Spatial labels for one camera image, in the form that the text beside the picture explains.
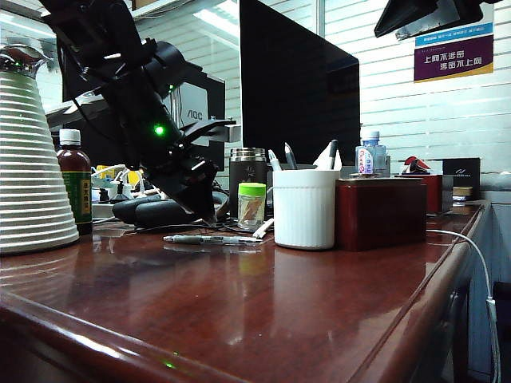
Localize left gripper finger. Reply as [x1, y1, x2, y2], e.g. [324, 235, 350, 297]
[159, 167, 219, 224]

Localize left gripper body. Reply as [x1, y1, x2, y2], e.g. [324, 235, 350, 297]
[137, 141, 219, 185]

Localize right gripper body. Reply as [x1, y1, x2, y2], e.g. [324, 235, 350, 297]
[374, 0, 485, 39]

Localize clear white gel pen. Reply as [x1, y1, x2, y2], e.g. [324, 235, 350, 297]
[162, 234, 265, 247]

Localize long white pen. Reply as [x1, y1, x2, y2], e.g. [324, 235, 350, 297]
[252, 217, 275, 239]

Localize white grey pen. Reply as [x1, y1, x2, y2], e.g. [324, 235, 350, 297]
[267, 148, 283, 173]

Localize black pen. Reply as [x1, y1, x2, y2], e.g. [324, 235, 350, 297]
[328, 139, 340, 172]

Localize white ribbed pen holder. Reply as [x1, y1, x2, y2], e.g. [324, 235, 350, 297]
[272, 169, 341, 251]

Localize black headphones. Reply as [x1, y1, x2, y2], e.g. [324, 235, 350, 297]
[113, 191, 231, 229]

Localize green lid glass jar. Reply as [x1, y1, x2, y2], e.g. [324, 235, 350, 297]
[238, 182, 267, 231]

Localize dark mug steel rim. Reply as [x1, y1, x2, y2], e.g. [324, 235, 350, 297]
[229, 147, 267, 219]

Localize white power strip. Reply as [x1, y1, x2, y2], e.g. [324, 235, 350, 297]
[92, 164, 141, 205]

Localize black AOC monitor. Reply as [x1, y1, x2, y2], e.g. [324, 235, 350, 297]
[61, 59, 227, 173]

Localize brown bottle green label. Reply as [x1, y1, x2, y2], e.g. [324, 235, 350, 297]
[55, 128, 94, 236]

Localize black silver desktop monitor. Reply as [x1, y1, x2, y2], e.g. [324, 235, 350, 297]
[239, 0, 362, 167]

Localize white ribbed cone vase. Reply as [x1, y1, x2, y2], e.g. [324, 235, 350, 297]
[0, 44, 81, 256]

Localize clear plastic water bottle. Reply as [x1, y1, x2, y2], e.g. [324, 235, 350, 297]
[355, 130, 387, 177]

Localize black logo box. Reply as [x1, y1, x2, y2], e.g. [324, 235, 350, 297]
[442, 157, 482, 204]

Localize red lacquer box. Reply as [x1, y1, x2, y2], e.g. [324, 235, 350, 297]
[394, 173, 445, 216]

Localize dark red box gold lid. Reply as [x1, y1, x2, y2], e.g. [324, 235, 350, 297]
[335, 177, 429, 253]

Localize purple wall poster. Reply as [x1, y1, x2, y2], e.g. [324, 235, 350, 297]
[413, 3, 495, 84]

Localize white charging cable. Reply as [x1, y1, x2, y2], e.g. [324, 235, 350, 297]
[426, 228, 502, 383]

